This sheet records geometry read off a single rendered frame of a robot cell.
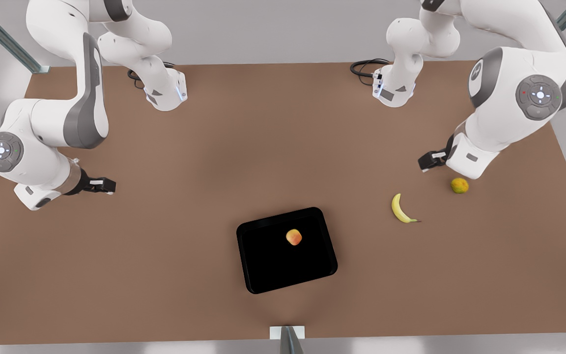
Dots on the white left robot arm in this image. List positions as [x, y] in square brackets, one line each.
[509, 113]

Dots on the yellow green orange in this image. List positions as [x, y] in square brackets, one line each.
[460, 185]

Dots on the yellow banana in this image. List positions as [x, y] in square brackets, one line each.
[398, 209]

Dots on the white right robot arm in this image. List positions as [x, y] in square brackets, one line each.
[86, 108]

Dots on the red yellow apple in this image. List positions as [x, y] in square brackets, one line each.
[294, 237]

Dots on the black storage box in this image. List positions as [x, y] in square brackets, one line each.
[285, 255]

